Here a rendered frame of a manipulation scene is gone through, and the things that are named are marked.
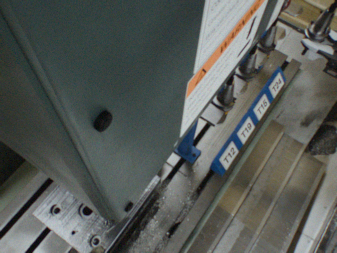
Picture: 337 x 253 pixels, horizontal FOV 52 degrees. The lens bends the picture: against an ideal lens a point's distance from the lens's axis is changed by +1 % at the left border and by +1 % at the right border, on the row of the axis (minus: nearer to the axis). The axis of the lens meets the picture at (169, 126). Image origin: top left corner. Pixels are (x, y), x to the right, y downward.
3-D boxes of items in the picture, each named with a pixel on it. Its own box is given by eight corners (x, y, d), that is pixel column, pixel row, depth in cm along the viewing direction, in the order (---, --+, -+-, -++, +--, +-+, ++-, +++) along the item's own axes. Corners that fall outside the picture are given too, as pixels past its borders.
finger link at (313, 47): (293, 57, 102) (323, 68, 101) (301, 44, 97) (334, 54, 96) (295, 49, 104) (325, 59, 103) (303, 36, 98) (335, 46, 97)
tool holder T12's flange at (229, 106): (215, 87, 90) (217, 82, 88) (237, 96, 89) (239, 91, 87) (207, 106, 88) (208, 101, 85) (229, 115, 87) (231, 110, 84)
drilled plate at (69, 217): (160, 183, 105) (161, 178, 101) (98, 267, 94) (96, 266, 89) (103, 142, 110) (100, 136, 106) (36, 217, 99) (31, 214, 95)
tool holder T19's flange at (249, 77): (237, 59, 94) (239, 54, 92) (258, 68, 93) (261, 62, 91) (228, 77, 92) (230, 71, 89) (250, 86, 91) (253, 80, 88)
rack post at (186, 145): (201, 152, 114) (214, 108, 88) (192, 164, 112) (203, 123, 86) (176, 136, 117) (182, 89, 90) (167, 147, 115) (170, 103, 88)
